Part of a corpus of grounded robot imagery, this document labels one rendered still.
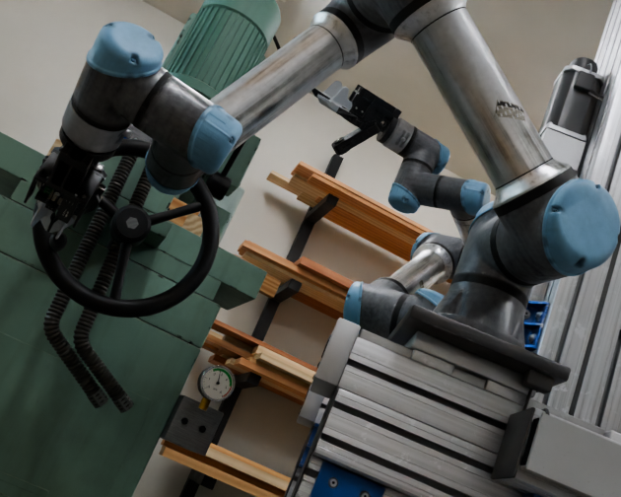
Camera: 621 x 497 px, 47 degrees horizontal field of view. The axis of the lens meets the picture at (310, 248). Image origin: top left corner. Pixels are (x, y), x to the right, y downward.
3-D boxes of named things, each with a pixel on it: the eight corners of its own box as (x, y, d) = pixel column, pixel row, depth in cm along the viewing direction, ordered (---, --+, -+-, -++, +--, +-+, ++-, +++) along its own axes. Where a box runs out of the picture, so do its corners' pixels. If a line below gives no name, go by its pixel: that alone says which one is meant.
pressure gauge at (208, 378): (189, 402, 122) (209, 359, 125) (184, 401, 126) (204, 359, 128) (222, 417, 124) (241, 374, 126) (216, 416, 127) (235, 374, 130)
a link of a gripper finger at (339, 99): (328, 75, 153) (353, 91, 160) (313, 100, 154) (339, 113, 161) (336, 81, 151) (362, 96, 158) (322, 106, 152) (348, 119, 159)
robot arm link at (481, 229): (500, 314, 114) (523, 241, 119) (552, 302, 102) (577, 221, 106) (437, 280, 112) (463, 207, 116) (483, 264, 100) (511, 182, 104)
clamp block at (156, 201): (86, 177, 120) (110, 134, 123) (80, 197, 132) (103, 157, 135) (165, 219, 123) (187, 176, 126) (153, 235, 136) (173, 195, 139)
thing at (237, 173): (208, 172, 173) (234, 122, 178) (200, 181, 182) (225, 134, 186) (239, 188, 175) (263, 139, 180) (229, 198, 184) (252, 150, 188)
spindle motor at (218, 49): (161, 71, 146) (225, -39, 156) (148, 104, 162) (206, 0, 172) (236, 115, 151) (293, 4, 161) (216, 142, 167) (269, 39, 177)
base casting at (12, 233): (-32, 236, 120) (-4, 190, 123) (-14, 283, 173) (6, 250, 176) (203, 350, 131) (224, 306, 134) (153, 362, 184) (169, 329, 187)
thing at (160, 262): (9, 198, 124) (21, 178, 125) (12, 224, 143) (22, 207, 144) (212, 301, 134) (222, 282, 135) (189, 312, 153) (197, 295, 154)
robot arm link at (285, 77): (355, -12, 118) (121, 157, 99) (381, -52, 107) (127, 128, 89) (400, 42, 118) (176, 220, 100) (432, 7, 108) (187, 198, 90)
